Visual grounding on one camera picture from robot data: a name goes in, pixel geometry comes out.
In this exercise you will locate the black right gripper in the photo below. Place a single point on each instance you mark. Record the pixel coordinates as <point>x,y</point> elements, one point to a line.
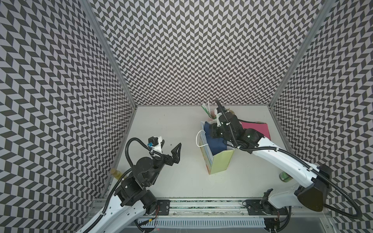
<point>223,119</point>

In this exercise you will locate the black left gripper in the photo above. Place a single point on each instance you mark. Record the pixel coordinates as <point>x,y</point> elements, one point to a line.
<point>176,158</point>

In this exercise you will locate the dark blue napkin stack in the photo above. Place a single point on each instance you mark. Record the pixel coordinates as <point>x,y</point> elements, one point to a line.
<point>216,145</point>

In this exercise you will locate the illustrated green paper gift bag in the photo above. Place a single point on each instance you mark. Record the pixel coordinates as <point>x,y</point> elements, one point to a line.
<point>218,162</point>

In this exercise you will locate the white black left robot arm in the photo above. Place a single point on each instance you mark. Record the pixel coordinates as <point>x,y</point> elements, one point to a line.
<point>130,200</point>

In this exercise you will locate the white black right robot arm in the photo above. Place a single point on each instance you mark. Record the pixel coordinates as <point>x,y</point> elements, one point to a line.
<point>313,182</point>

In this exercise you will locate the pink metal bucket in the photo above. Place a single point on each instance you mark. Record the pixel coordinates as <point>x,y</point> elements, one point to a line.
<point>213,114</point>

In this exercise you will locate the pink napkin stack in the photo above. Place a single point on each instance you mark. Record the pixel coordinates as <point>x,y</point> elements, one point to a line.
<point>260,127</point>

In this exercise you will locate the yellow liquid bottle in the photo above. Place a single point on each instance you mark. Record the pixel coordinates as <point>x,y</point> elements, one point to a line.
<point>116,174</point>

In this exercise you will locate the yellow cap green bottle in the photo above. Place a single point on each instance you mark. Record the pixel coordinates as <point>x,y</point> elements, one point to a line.
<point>285,177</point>

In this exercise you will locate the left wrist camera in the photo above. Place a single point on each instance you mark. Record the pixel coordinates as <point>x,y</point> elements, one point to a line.
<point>155,143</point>

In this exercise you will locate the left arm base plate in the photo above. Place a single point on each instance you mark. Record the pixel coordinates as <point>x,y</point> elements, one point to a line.
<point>159,208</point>

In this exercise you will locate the aluminium front rail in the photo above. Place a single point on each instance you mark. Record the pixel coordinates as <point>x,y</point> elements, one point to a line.
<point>212,207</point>

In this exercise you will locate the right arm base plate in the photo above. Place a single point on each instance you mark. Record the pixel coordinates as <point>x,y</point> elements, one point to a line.
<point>263,208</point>

